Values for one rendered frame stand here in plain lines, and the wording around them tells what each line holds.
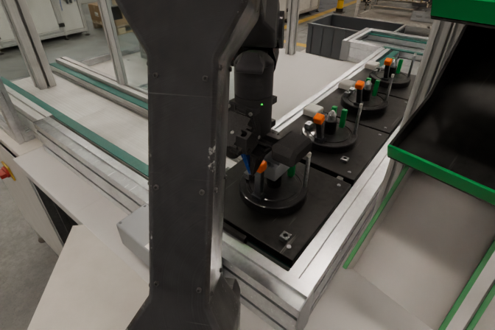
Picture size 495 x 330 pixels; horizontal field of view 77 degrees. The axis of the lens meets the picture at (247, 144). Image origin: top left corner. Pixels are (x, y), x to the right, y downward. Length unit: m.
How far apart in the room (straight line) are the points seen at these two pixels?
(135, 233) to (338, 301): 0.39
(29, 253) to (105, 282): 1.42
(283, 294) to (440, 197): 0.27
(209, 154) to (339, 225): 0.49
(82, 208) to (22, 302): 1.10
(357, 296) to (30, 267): 1.70
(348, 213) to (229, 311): 0.46
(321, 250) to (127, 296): 0.36
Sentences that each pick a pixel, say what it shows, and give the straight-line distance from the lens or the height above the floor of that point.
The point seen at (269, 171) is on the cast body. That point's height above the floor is 1.05.
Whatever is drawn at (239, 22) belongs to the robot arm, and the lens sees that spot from 0.17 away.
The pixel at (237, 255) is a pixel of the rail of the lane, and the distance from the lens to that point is 0.56.
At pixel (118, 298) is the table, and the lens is 0.68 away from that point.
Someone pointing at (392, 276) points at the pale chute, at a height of 1.01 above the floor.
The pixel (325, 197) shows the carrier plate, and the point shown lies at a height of 0.97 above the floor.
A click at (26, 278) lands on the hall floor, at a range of 2.01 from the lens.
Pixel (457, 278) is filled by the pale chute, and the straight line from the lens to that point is 0.52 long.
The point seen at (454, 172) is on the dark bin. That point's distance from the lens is 0.39.
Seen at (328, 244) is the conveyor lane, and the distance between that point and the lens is 0.59.
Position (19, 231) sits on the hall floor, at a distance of 2.27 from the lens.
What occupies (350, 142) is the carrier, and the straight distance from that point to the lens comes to 0.80.
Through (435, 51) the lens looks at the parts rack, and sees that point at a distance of 0.46.
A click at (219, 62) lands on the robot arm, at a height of 1.36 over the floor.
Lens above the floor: 1.41
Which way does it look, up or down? 34 degrees down
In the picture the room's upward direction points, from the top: straight up
